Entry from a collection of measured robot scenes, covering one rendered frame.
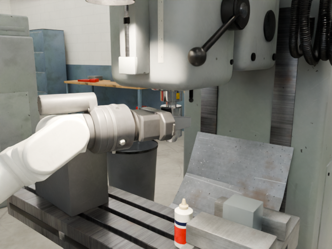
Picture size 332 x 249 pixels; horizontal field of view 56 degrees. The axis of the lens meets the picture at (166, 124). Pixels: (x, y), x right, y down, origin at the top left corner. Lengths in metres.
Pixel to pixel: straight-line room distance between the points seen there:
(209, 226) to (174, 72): 0.28
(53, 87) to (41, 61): 0.65
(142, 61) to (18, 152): 0.25
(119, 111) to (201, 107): 0.52
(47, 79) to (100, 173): 7.02
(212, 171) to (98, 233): 0.42
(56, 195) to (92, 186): 0.11
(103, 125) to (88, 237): 0.33
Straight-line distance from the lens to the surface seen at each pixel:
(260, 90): 0.96
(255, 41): 0.72
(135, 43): 0.54
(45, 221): 0.94
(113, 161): 2.60
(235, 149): 1.00
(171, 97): 0.63
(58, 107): 0.55
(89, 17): 7.58
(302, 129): 0.94
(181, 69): 0.53
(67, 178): 0.84
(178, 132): 0.65
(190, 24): 0.54
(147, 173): 2.64
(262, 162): 0.96
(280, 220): 0.65
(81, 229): 0.82
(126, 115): 0.57
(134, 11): 0.55
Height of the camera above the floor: 1.37
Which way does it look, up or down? 12 degrees down
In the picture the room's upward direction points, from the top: straight up
